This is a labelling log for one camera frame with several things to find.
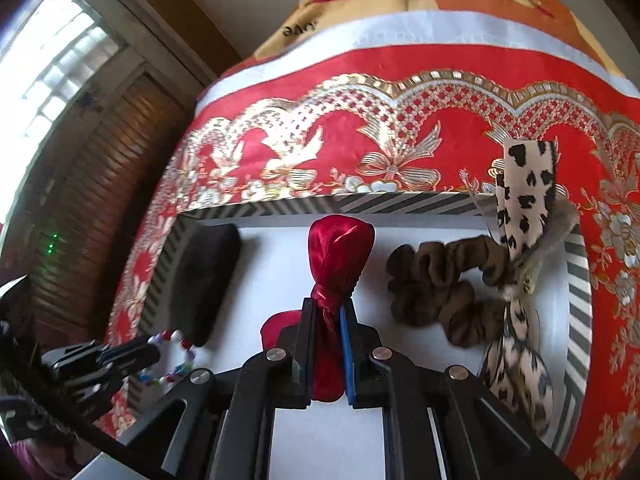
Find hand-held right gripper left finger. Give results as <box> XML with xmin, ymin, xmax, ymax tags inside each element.
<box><xmin>117</xmin><ymin>298</ymin><xmax>320</xmax><ymax>480</ymax></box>

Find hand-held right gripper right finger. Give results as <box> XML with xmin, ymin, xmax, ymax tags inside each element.
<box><xmin>338</xmin><ymin>304</ymin><xmax>581</xmax><ymax>480</ymax></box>

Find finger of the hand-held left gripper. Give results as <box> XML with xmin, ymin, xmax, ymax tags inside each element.
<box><xmin>104</xmin><ymin>352</ymin><xmax>161</xmax><ymax>386</ymax></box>
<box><xmin>102</xmin><ymin>336</ymin><xmax>162</xmax><ymax>355</ymax></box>

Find multicolour bead bracelet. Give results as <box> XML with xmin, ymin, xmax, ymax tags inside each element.
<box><xmin>137</xmin><ymin>329</ymin><xmax>198</xmax><ymax>386</ymax></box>

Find striped-rim white tray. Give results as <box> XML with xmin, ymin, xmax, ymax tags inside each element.
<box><xmin>75</xmin><ymin>190</ymin><xmax>591</xmax><ymax>480</ymax></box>

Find red satin bow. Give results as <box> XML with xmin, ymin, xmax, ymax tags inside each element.
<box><xmin>259</xmin><ymin>215</ymin><xmax>376</xmax><ymax>403</ymax></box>

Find black velvet pouch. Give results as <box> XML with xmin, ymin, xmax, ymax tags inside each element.
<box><xmin>177</xmin><ymin>222</ymin><xmax>241</xmax><ymax>348</ymax></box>

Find brown scrunchie with leopard ribbon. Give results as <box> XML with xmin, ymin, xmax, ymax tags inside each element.
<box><xmin>387</xmin><ymin>137</ymin><xmax>581</xmax><ymax>436</ymax></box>

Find brown wooden slatted panel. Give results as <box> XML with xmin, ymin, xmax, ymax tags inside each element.
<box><xmin>10</xmin><ymin>67</ymin><xmax>201</xmax><ymax>361</ymax></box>

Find red embroidered bedspread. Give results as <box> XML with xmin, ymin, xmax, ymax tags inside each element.
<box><xmin>107</xmin><ymin>12</ymin><xmax>640</xmax><ymax>480</ymax></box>

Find bright window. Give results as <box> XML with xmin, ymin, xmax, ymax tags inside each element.
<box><xmin>0</xmin><ymin>0</ymin><xmax>126</xmax><ymax>221</ymax></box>

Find orange printed blanket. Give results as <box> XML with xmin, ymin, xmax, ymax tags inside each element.
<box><xmin>255</xmin><ymin>0</ymin><xmax>616</xmax><ymax>78</ymax></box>

